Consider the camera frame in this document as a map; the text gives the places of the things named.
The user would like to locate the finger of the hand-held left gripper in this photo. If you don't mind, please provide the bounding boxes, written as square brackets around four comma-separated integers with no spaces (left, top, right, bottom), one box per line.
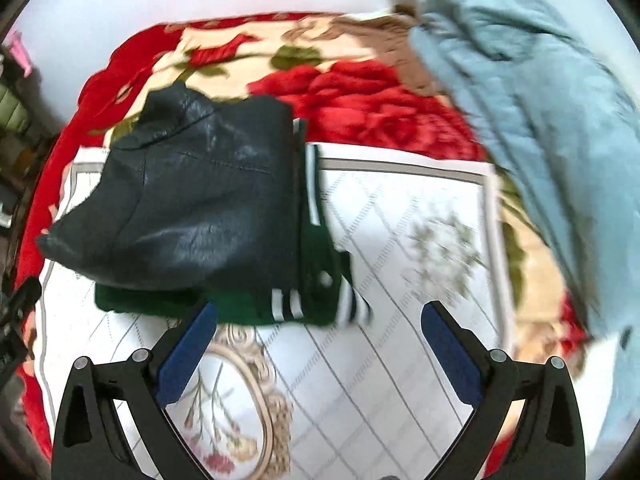
[0,275,44,332]

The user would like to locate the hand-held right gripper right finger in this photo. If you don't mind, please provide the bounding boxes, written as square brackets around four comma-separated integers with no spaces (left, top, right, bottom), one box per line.
[421,300,587,480]

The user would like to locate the black leather jacket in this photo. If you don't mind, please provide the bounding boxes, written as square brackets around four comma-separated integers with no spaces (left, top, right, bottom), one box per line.
[35,82,307,292]

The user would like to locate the red floral blanket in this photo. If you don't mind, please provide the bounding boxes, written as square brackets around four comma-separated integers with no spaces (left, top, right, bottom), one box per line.
[12,10,591,463]

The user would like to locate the green garment with white stripes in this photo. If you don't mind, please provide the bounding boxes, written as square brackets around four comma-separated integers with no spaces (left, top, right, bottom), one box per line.
[94,117,375,329]

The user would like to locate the olive puffer vest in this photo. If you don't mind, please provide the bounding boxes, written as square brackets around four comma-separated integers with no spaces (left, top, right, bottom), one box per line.
[0,82,30,134]

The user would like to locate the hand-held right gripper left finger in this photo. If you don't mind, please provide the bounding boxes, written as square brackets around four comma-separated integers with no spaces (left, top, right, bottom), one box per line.
[51,301,219,480]

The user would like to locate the light blue duvet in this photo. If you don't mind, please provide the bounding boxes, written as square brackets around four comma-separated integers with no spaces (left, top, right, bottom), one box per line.
[387,0,640,466]

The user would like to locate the white floral patterned mat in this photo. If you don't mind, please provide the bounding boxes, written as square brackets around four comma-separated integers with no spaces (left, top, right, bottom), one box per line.
[37,142,516,480]

